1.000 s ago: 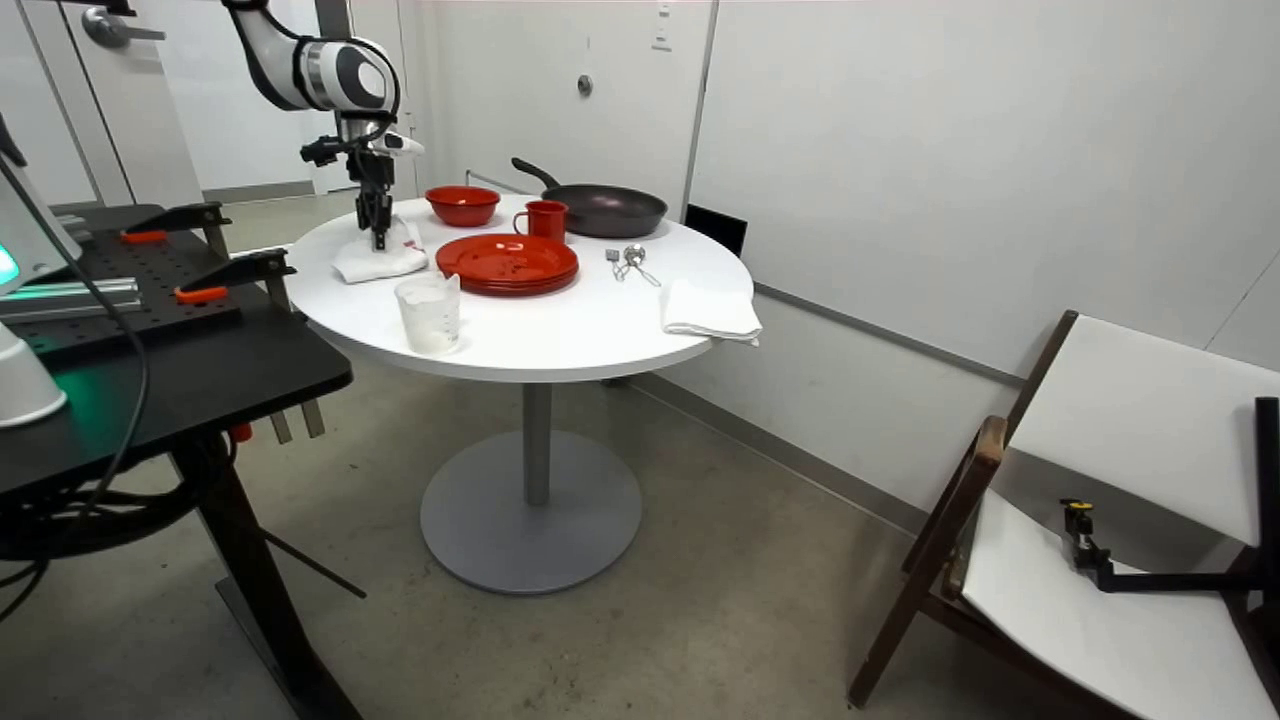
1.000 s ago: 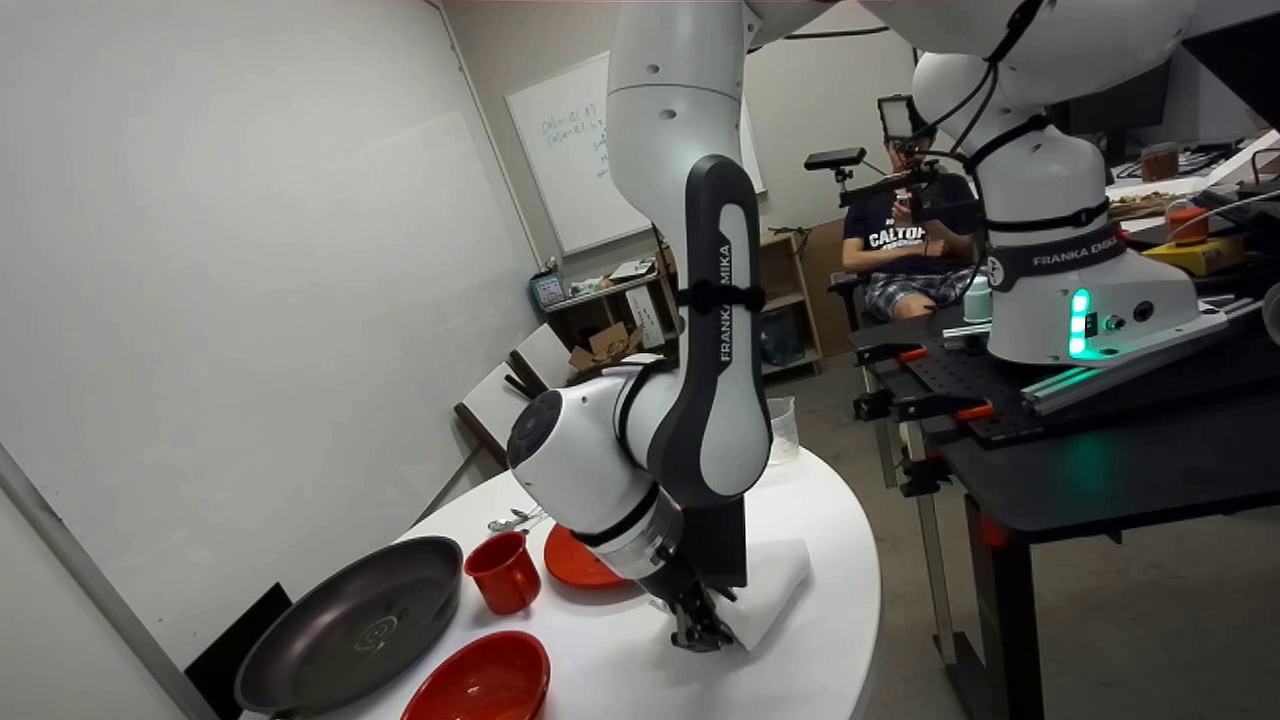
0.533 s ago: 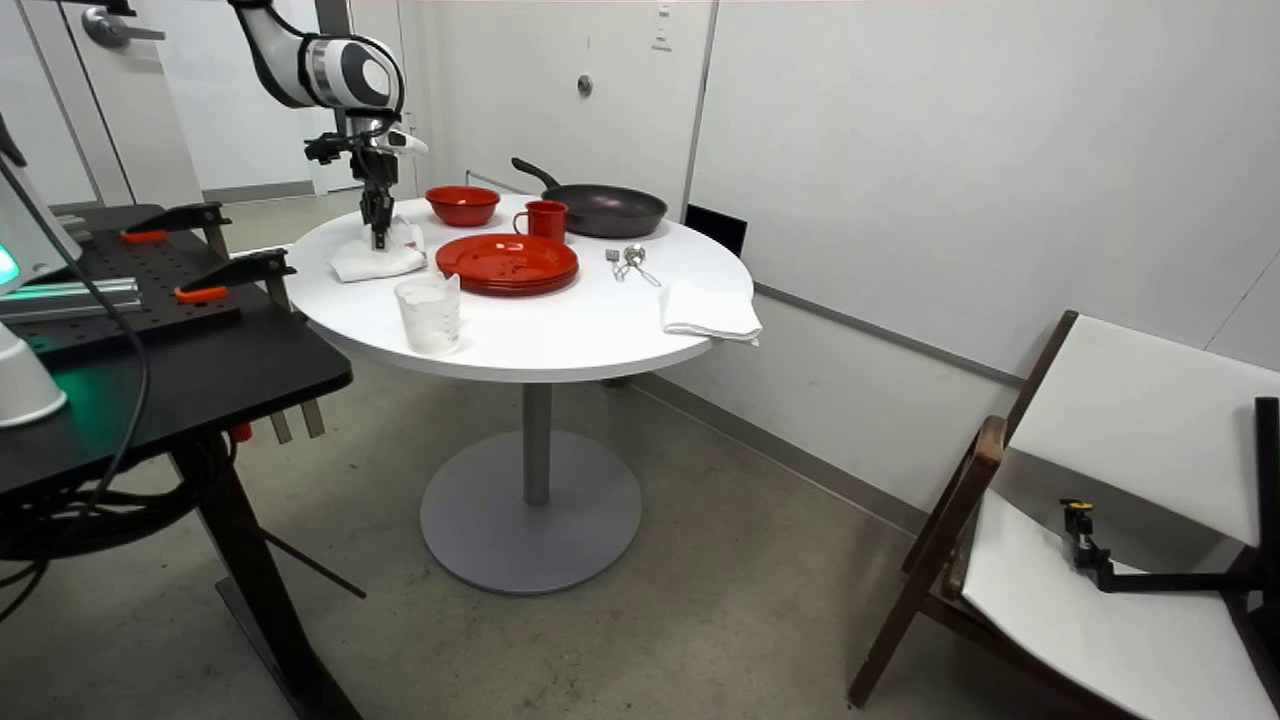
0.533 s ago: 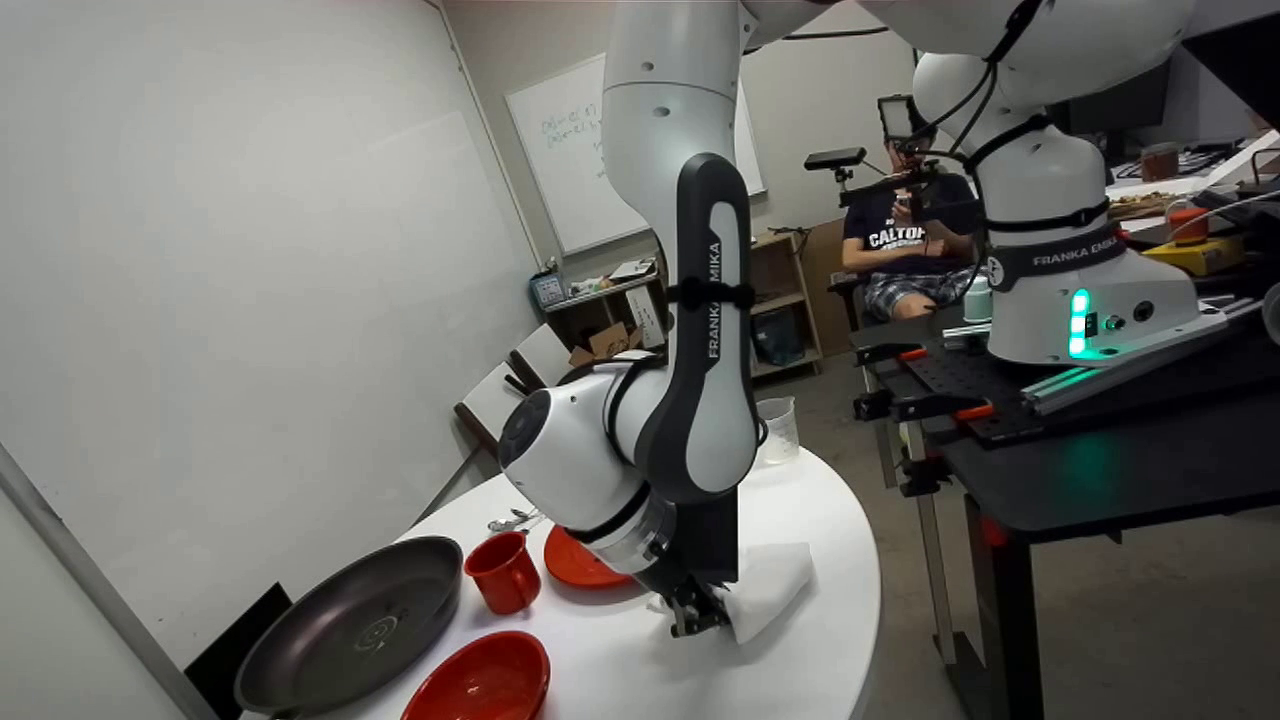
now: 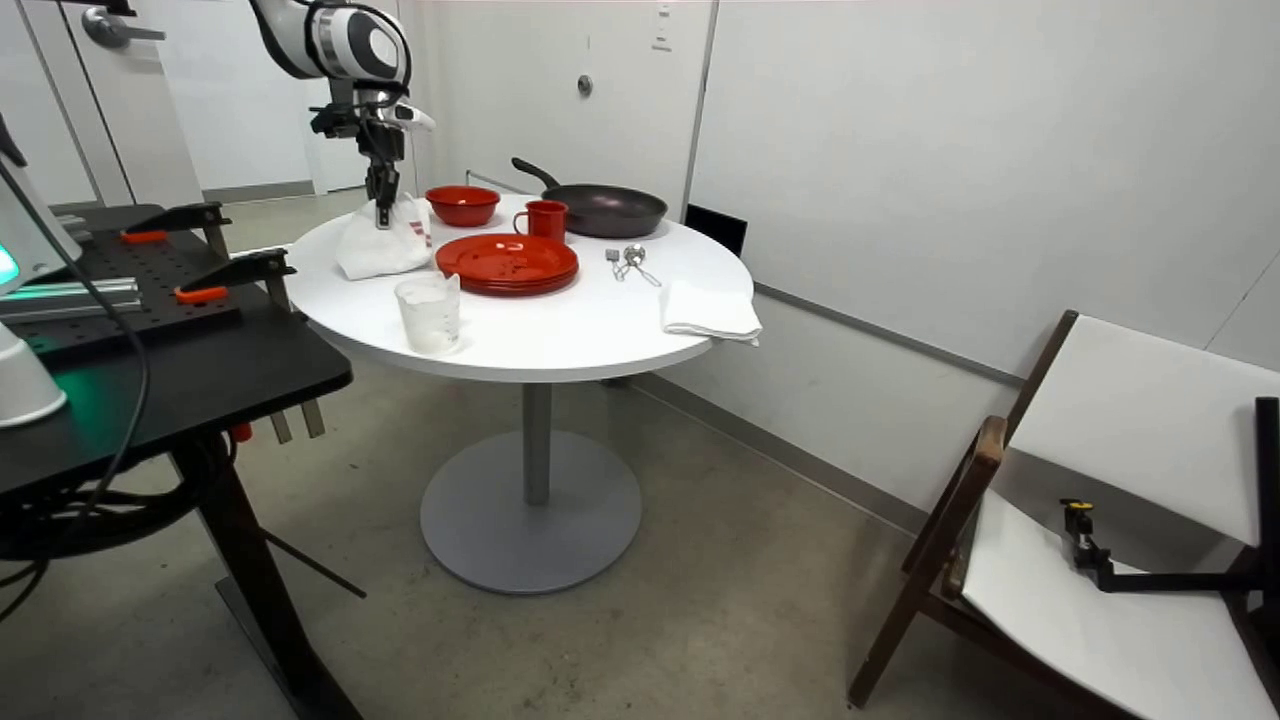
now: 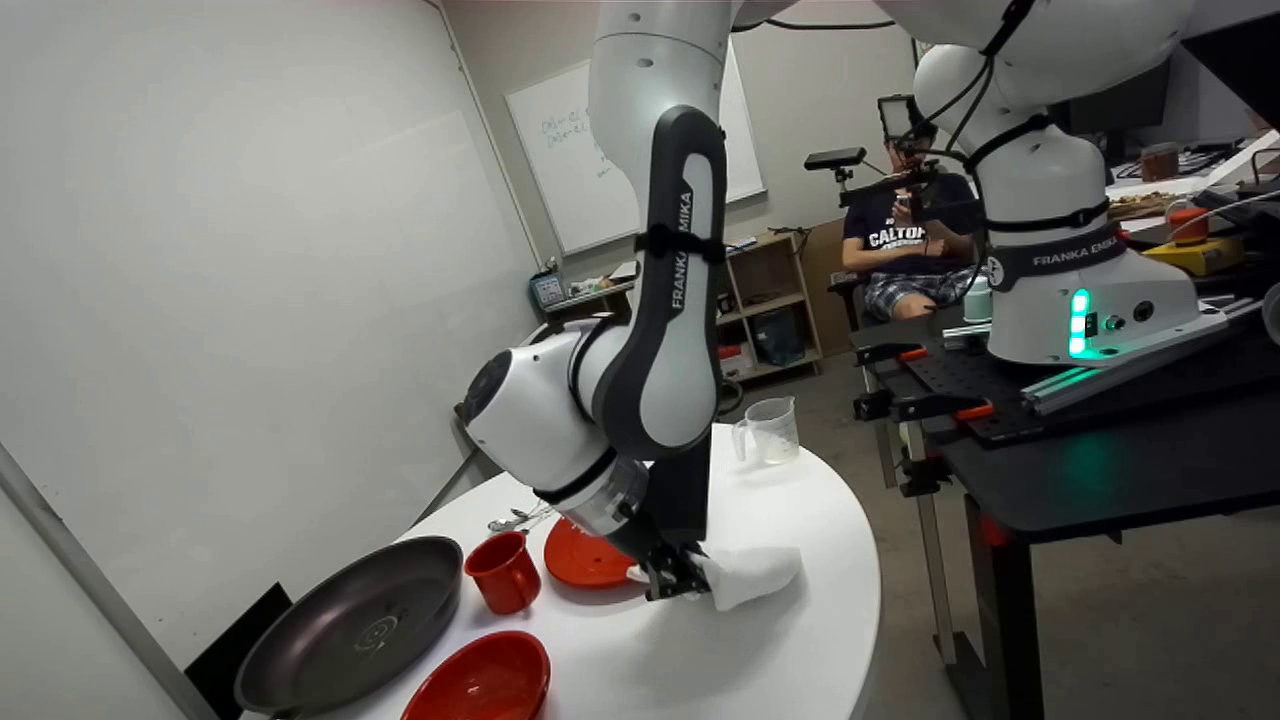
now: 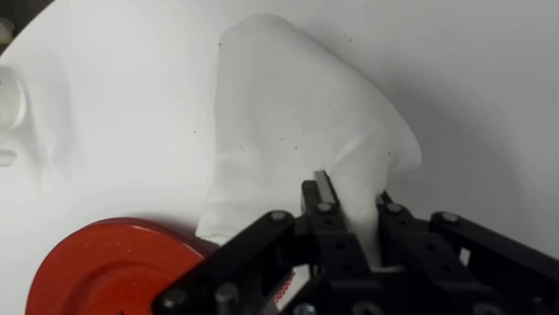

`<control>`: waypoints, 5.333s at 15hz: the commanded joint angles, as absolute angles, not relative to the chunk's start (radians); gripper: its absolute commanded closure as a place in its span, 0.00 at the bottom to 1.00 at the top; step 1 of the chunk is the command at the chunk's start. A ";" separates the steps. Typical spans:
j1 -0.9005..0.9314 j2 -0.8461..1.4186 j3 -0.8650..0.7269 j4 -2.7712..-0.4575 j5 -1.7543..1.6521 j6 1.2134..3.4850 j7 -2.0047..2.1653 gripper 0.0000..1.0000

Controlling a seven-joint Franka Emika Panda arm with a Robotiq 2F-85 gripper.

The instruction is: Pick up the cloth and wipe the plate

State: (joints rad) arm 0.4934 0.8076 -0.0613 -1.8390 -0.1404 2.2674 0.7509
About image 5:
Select black frying pan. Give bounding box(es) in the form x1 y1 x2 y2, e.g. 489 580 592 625
508 152 671 244

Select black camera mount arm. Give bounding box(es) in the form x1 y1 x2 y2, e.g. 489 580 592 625
1055 392 1280 674

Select red bowl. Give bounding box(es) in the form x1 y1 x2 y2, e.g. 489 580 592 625
426 186 504 234

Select metal door handle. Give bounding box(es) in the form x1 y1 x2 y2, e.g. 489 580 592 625
75 0 170 54

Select large black orange clamp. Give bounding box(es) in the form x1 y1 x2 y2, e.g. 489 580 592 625
173 244 330 449

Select red plate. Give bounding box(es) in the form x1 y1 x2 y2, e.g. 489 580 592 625
433 234 586 299

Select black desk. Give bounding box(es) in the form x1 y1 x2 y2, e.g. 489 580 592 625
0 198 367 720

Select black wall box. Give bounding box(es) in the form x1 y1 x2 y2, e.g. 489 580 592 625
681 202 751 262

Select plain white folded napkin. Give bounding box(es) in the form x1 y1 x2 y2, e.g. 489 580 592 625
656 252 768 353

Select white cloth with red print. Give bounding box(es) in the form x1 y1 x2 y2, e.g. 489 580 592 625
333 198 436 285

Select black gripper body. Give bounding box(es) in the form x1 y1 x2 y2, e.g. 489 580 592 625
354 86 409 169

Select small black orange clamp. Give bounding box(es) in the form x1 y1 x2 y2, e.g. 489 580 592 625
118 198 235 262

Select translucent plastic cup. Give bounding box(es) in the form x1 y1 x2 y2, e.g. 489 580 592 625
391 271 469 356

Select white dome base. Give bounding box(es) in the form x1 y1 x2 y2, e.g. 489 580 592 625
0 321 74 432

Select wooden chair white cushions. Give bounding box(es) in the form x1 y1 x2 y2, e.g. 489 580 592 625
847 308 1280 720

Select grey angled panel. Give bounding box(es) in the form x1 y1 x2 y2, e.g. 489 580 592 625
0 117 89 299

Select round white pedestal table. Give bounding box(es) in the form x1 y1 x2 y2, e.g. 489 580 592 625
285 191 759 602

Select metal spoon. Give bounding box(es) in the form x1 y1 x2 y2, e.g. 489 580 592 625
620 242 663 288

